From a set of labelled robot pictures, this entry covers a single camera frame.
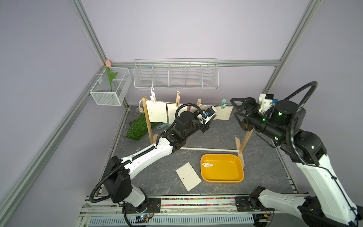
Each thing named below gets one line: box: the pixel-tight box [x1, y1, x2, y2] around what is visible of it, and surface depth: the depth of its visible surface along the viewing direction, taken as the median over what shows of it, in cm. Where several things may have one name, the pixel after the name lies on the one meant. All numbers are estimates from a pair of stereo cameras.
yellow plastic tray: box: [200, 153, 245, 184], surface depth 86 cm
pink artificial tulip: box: [105, 59, 118, 93], surface depth 92 cm
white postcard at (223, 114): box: [213, 105, 234, 121], surface depth 69 cm
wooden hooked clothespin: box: [175, 90, 181, 108], surface depth 61 cm
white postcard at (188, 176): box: [175, 161, 202, 192], surface depth 86 cm
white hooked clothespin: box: [149, 87, 156, 105], surface depth 62 cm
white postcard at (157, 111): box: [145, 100, 168, 124], surface depth 68 cm
